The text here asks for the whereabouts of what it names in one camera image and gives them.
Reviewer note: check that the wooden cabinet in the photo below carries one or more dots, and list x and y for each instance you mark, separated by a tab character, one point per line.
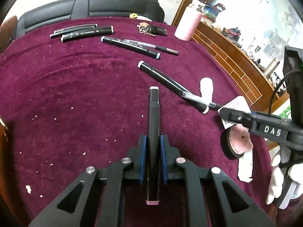
251	81

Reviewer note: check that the black leather headboard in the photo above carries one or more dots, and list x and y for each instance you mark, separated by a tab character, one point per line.
78	9

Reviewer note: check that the yellow object on headboard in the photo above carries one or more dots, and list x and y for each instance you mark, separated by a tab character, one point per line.
133	16

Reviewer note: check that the black marker gold cap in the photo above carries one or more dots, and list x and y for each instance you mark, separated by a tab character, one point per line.
85	33

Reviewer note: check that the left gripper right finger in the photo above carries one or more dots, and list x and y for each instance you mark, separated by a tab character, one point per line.
168	156

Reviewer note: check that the key bunch black fob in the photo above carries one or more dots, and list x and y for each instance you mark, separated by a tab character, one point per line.
146	28

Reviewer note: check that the black marker teal cap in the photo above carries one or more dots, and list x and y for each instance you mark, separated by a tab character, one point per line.
129	46

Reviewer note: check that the burgundy bedspread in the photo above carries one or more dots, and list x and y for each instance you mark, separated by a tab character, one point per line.
84	103

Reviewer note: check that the black marker pink cap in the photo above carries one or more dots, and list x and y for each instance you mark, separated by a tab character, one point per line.
153	170

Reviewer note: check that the long black marker white caps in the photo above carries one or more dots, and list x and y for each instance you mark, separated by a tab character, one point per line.
170	84

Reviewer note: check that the small white bottle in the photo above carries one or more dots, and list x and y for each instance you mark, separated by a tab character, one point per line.
206	90

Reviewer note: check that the clear ballpoint pen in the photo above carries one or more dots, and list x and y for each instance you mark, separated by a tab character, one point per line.
198	99

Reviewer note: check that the pink thermos bottle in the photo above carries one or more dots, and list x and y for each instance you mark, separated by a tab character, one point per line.
190	20

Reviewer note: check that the white barcode medicine box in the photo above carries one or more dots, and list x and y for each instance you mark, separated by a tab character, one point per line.
239	104

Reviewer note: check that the thin black pen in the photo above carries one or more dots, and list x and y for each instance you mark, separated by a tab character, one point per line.
63	31

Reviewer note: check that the flat white card box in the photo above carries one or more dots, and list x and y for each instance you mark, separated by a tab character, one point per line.
245	167

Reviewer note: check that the pink plush toy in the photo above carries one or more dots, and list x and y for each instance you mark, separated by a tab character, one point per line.
238	141

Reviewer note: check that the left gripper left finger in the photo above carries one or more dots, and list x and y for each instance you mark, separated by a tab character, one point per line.
138	158

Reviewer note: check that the brown armchair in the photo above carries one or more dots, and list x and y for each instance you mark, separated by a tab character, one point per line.
7	32

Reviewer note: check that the white gloved right hand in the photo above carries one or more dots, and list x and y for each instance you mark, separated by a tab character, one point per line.
278	176

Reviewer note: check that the grey black pen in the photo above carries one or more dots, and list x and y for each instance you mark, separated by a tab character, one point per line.
162	49

